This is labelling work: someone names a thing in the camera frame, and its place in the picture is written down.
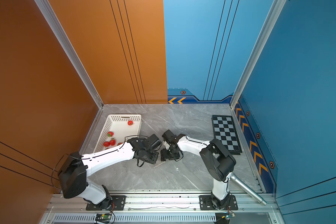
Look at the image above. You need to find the clear plastic clamshell container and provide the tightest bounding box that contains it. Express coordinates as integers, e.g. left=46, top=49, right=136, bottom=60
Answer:
left=182, top=153, right=205, bottom=172

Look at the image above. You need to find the white perforated plastic basket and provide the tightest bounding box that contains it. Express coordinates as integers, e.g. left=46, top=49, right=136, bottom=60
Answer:
left=93, top=114, right=141, bottom=153

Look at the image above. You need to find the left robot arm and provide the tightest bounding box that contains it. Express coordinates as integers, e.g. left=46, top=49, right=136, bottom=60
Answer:
left=57, top=134, right=162, bottom=210

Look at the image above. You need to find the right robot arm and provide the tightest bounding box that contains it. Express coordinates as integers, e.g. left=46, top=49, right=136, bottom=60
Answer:
left=161, top=130, right=236, bottom=210

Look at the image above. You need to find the black white chessboard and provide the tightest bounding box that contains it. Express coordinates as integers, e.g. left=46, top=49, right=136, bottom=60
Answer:
left=212, top=115, right=242, bottom=155

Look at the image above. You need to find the silver microphone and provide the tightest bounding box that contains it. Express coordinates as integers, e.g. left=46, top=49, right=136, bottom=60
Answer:
left=230, top=173, right=267, bottom=206

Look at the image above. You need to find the green circuit board left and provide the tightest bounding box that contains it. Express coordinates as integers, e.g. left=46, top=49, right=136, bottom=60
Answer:
left=94, top=213, right=114, bottom=224

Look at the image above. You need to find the green circuit board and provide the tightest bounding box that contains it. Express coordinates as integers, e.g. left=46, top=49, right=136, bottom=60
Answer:
left=214, top=212, right=236, bottom=224
left=94, top=213, right=114, bottom=224

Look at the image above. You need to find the green circuit board right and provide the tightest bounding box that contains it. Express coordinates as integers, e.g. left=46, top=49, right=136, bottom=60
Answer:
left=214, top=212, right=236, bottom=224

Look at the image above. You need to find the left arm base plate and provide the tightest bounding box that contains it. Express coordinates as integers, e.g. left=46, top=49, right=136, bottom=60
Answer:
left=86, top=195, right=127, bottom=211

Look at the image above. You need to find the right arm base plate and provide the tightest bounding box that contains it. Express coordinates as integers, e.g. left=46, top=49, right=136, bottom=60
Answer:
left=199, top=195, right=239, bottom=211

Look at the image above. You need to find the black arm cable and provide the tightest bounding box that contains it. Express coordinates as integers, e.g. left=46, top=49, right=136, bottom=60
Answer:
left=51, top=153, right=73, bottom=189

